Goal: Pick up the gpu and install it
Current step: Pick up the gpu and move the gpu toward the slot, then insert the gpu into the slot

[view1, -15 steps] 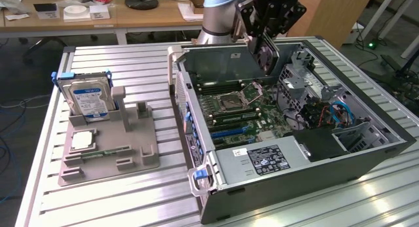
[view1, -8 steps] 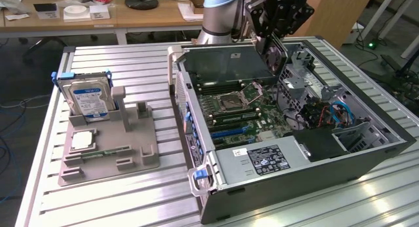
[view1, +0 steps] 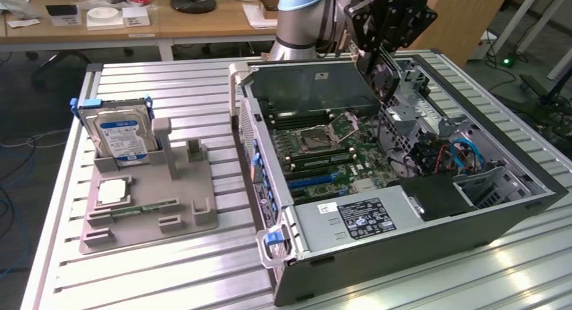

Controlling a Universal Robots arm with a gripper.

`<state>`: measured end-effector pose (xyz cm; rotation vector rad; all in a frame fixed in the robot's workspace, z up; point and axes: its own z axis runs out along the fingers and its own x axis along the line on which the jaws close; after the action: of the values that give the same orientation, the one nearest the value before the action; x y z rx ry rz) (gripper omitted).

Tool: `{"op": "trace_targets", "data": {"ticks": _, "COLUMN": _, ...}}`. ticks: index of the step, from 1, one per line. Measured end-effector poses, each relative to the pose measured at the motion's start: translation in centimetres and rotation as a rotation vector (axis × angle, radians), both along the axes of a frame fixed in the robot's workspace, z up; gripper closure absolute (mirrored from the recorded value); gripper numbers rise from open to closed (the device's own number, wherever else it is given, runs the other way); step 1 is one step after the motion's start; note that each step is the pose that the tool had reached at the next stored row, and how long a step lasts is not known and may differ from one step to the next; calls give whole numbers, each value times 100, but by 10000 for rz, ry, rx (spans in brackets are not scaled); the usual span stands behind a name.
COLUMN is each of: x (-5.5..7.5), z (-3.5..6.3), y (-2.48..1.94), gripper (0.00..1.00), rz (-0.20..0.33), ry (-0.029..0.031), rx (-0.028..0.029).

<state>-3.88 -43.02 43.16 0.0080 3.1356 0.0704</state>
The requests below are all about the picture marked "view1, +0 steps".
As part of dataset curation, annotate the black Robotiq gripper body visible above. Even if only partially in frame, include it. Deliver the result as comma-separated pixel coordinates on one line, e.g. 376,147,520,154
370,0,430,54

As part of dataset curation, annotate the graphics card with metal bracket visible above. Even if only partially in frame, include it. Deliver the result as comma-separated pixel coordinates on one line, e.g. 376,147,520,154
356,48,400,102

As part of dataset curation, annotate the wooden cabinet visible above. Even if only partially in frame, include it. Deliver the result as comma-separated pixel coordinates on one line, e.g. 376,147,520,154
370,0,513,66

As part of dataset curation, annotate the white paper stack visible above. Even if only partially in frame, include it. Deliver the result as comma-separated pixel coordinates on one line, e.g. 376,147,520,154
242,3,280,29

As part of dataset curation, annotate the metal disk bay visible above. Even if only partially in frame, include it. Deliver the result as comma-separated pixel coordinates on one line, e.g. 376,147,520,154
378,87,448,150

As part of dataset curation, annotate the metal socket cover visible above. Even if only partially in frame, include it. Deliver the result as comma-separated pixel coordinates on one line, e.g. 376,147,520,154
328,111,362,143

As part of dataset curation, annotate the CPU socket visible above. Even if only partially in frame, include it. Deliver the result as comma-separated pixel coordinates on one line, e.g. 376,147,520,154
297,125,340,153

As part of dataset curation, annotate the black round lamp base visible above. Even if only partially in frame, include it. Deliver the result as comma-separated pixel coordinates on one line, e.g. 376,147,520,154
169,0,218,14

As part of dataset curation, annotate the black RAM stick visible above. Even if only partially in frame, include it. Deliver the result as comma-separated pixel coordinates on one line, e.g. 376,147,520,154
292,151,353,170

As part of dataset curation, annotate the green motherboard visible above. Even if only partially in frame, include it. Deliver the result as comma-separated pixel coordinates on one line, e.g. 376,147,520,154
266,108,405,204

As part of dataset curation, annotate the blue expansion slot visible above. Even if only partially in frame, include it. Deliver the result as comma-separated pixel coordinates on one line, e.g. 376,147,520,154
286,175,341,191

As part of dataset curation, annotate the white labelled box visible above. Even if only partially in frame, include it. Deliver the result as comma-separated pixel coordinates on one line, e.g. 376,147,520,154
121,7,149,28

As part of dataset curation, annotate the white round container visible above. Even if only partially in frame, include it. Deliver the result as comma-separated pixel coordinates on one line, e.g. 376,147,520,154
85,7,125,32

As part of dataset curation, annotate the grey power supply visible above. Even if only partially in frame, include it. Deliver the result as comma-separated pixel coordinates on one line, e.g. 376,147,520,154
292,185,424,252

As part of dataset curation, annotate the hard disk with blue caddy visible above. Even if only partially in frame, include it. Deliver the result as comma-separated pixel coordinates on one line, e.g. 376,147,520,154
69,94,156,166

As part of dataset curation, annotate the white box with black top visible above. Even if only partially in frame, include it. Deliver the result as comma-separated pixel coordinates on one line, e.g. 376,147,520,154
45,4,82,27

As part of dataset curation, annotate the grey parts rack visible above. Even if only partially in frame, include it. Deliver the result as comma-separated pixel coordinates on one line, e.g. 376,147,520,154
78,117,220,256

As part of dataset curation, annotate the black office chair base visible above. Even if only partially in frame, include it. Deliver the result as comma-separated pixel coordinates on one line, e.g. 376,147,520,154
25,48,136,87

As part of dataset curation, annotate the black open PC case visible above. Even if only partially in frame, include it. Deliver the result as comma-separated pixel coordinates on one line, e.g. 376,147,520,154
228,54,570,307

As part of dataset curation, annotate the wooden desk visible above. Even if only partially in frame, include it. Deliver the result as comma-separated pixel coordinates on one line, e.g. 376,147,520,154
0,0,402,53

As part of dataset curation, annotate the silver CPU chip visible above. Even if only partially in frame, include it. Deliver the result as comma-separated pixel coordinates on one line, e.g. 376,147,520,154
96,181,129,206

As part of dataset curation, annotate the green RAM stick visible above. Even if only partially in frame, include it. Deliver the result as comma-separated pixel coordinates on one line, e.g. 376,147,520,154
109,202,169,218

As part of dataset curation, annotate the clear plastic bag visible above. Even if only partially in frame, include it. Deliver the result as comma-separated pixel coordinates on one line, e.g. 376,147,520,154
0,0,34,19

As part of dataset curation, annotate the white table frame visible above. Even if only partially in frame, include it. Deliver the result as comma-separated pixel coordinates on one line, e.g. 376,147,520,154
490,0,572,80

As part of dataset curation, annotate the beige case handle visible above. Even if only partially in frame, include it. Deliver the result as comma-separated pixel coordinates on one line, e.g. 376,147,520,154
228,62,250,117

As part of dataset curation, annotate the blue disk wire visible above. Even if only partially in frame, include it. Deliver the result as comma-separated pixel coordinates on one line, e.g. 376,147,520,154
448,139,486,173

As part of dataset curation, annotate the grey case handle blue tab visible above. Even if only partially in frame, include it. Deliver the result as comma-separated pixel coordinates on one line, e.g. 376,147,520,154
254,222,296,268

